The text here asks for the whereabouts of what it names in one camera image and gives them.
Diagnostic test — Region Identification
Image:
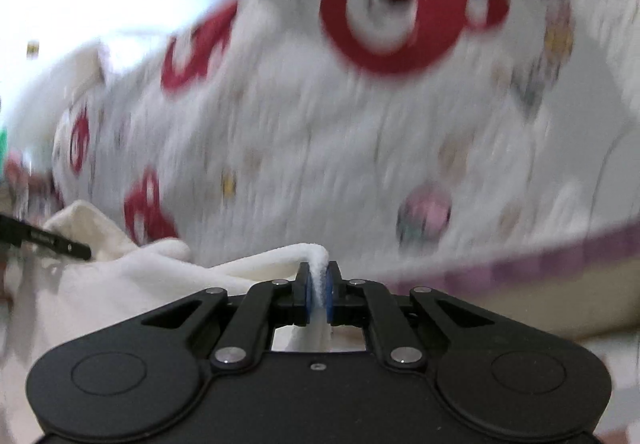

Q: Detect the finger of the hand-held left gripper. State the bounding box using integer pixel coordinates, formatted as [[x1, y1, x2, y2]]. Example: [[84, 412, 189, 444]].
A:
[[0, 213, 93, 261]]

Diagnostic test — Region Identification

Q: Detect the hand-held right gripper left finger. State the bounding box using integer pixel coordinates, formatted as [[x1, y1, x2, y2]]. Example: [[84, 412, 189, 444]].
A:
[[141, 262, 315, 372]]

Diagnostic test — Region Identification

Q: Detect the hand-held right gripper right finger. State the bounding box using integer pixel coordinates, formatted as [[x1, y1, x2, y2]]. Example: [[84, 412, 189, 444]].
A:
[[324, 262, 496, 372]]

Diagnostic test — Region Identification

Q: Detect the white fleece garment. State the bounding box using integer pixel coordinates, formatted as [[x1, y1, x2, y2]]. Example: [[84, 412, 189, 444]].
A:
[[0, 200, 368, 444]]

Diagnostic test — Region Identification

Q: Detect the white quilt with red bears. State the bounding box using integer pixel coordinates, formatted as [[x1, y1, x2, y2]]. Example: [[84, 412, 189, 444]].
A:
[[0, 0, 640, 310]]

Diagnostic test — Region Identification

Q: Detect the beige pad with brown trim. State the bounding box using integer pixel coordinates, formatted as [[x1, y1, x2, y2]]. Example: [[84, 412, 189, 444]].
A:
[[385, 234, 640, 345]]

